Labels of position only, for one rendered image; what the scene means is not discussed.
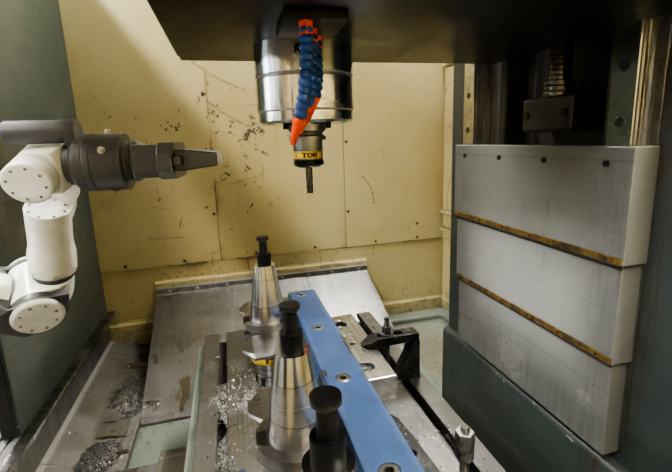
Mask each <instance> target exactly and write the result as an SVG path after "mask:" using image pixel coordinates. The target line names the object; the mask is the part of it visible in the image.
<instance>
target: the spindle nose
mask: <svg viewBox="0 0 672 472"><path fill-rule="evenodd" d="M300 44H301V43H300V42H299V38H283V37H279V38H273V39H268V40H264V41H261V42H259V43H257V44H255V45H254V46H253V55H254V69H255V79H256V81H255V83H256V98H257V112H258V114H259V123H260V124H261V125H264V126H283V124H292V120H293V117H295V116H294V111H295V110H296V108H295V105H296V103H297V102H298V101H297V96H298V94H299V93H298V87H299V86H300V85H299V84H298V81H299V79H300V76H299V71H300V70H301V68H300V67H299V63H300V61H301V60H300V58H299V55H300V53H301V51H300V50H299V46H300ZM321 49H322V51H323V53H322V55H321V56H322V58H323V62H322V64H323V69H322V71H323V73H324V74H323V80H324V81H323V83H322V86H323V90H322V91H321V95H322V96H321V98H320V101H319V103H318V105H317V107H316V109H315V112H314V114H313V116H312V118H311V120H310V122H309V123H320V124H321V123H331V124H341V123H350V122H351V121H352V120H353V110H354V86H353V78H352V77H353V48H352V44H351V43H350V42H349V41H346V40H343V39H339V38H334V37H333V38H332V39H322V48H321Z"/></svg>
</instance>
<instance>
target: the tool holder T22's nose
mask: <svg viewBox="0 0 672 472"><path fill-rule="evenodd" d="M272 374H273V366H272V367H261V366H258V365H257V371H256V373H255V377H256V382H258V384H259V385H261V386H262V387H263V388H267V387H271V385H272Z"/></svg>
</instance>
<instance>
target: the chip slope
mask: <svg viewBox="0 0 672 472"><path fill-rule="evenodd" d="M277 276H278V280H279V285H280V289H281V294H282V297H288V293H289V292H293V291H301V290H309V289H314V290H315V292H316V293H317V295H318V297H319V298H320V300H321V302H322V303H323V305H324V307H325V308H326V310H327V311H328V313H329V315H330V316H331V317H334V316H341V315H347V314H352V315H353V316H354V318H355V319H356V320H357V322H359V319H358V317H357V313H361V312H368V311H369V312H370V313H371V314H372V315H373V316H374V318H375V319H376V320H377V321H378V322H379V323H380V325H381V326H382V325H383V324H384V317H389V316H388V314H387V312H386V309H385V307H384V305H383V303H382V301H381V299H380V297H379V294H378V292H377V290H376V288H375V286H374V284H373V282H372V280H371V277H370V275H369V273H368V271H367V264H359V265H351V266H342V267H333V268H325V269H316V270H308V271H299V272H290V273H282V274H277ZM252 284H253V277H248V278H239V279H230V280H222V281H213V282H205V283H196V284H187V285H179V286H170V287H162V288H156V290H157V301H156V308H155V316H154V323H153V331H152V339H151V346H150V354H149V361H148V369H147V376H146V384H145V391H144V399H143V403H144V402H147V401H151V400H152V401H153V400H157V399H158V400H159V399H161V401H160V403H161V404H160V407H159V408H160V411H159V409H158V411H157V412H156V411H155V412H154V411H153V412H152V408H151V409H150V408H148V409H146V408H147V405H146V406H145V408H144V409H143V408H142V414H141V421H140V422H141V423H140V428H141V427H142V428H143V427H145V428H146V426H152V425H157V424H162V423H167V422H172V421H177V420H183V419H188V418H191V410H192V402H193V394H194V386H195V378H196V370H197V361H198V353H199V347H200V346H204V344H205V336H206V335H211V334H218V333H220V343H221V342H226V332H232V331H238V330H245V325H244V324H243V316H241V315H239V308H241V307H242V306H243V305H244V304H245V303H246V302H250V301H251V297H252ZM146 410H147V411H146ZM146 413H147V414H146Z"/></svg>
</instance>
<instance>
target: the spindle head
mask: <svg viewBox="0 0 672 472"><path fill-rule="evenodd" d="M147 2H148V4H149V5H150V7H151V9H152V11H153V13H154V14H155V16H156V18H157V20H158V22H159V24H160V25H161V27H162V29H163V31H164V33H165V35H166V36H167V38H168V40H169V42H170V44H171V45H172V47H173V49H174V51H175V53H176V55H177V56H179V57H180V59H181V60H184V61H254V55H253V46H254V45H255V44H257V43H259V42H261V41H264V40H268V39H273V38H279V37H277V35H276V24H277V22H278V20H279V18H280V15H281V13H282V11H283V8H284V7H300V8H322V9H345V10H349V19H348V21H347V22H346V23H345V24H344V26H343V27H342V28H341V29H340V30H339V31H338V33H337V34H336V35H335V36H334V38H339V39H343V40H346V41H349V42H350V43H351V44H352V48H353V62H362V63H451V64H497V63H500V62H504V61H507V60H511V59H514V58H518V57H521V56H525V55H528V54H531V53H535V52H538V51H542V50H545V49H549V48H552V47H556V46H559V45H562V44H566V43H569V42H573V41H576V40H580V39H583V38H587V37H590V36H593V35H597V34H600V33H604V32H607V31H611V30H614V29H616V27H617V26H621V25H624V24H627V23H631V22H634V21H637V20H641V19H652V18H655V17H659V16H662V15H666V14H669V13H672V0H147Z"/></svg>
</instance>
